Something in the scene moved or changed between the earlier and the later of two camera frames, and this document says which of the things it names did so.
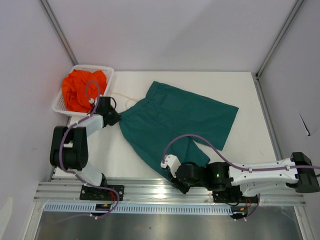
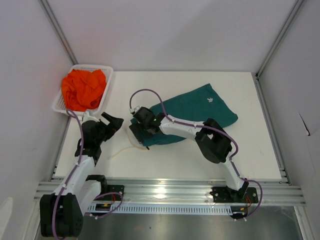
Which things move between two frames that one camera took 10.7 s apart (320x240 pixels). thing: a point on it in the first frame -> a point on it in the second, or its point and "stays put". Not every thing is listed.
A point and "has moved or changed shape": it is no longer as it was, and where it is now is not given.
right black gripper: [177, 184] -> [136, 129]
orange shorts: [80, 88] stays put
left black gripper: [116, 118] -> [114, 124]
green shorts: [167, 113] has moved or changed shape
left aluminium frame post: [50, 15] stays put
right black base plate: [234, 195] stays put
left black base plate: [97, 193] stays put
